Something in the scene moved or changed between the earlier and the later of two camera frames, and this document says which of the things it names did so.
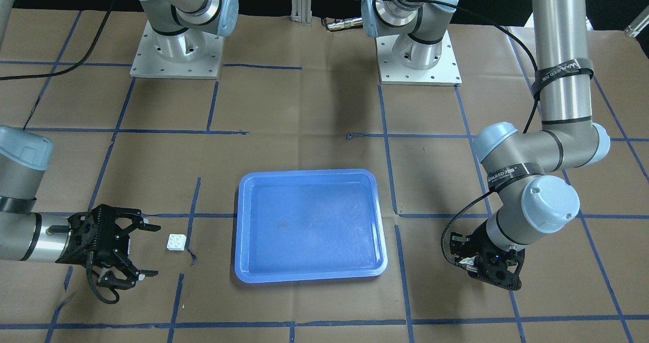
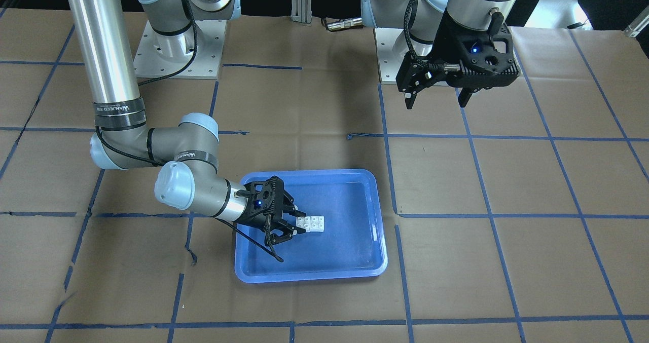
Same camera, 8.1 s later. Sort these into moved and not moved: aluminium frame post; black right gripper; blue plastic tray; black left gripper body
Moved: black left gripper body; black right gripper
Not moved: blue plastic tray; aluminium frame post
